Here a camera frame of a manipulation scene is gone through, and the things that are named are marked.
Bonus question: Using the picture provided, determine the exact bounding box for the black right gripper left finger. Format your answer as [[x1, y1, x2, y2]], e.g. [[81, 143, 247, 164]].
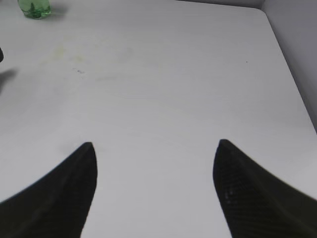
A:
[[0, 142, 97, 238]]

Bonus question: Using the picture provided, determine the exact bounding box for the black mug white interior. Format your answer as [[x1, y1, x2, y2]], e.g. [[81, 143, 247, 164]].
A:
[[0, 48, 4, 62]]

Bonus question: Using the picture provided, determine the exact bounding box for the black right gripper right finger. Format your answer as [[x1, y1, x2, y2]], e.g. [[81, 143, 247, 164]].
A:
[[212, 139, 317, 238]]

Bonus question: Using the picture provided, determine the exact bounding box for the green plastic soda bottle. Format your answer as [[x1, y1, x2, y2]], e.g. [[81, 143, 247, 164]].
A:
[[17, 0, 52, 19]]

